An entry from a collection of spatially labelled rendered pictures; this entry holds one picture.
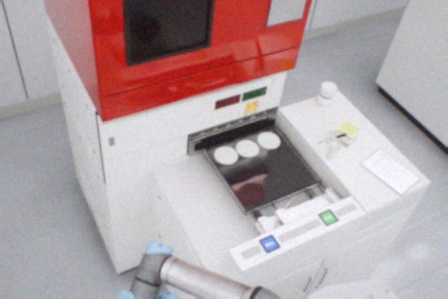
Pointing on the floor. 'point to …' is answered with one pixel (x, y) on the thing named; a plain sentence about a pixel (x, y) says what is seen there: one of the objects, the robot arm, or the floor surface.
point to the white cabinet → (319, 272)
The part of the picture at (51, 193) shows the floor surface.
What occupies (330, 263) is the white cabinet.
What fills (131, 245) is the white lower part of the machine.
